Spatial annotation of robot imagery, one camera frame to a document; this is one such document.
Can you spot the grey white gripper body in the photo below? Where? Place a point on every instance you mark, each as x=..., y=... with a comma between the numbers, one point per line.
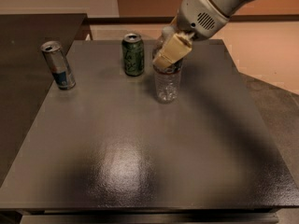
x=196, y=15

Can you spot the clear plastic water bottle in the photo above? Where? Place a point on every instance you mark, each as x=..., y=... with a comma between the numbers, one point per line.
x=167, y=80

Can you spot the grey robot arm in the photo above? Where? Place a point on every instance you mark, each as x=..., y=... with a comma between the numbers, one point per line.
x=226, y=7

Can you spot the green soda can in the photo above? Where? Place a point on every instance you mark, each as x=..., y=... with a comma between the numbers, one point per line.
x=133, y=54

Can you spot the silver blue energy drink can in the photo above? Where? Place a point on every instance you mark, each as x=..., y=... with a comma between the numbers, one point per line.
x=58, y=64

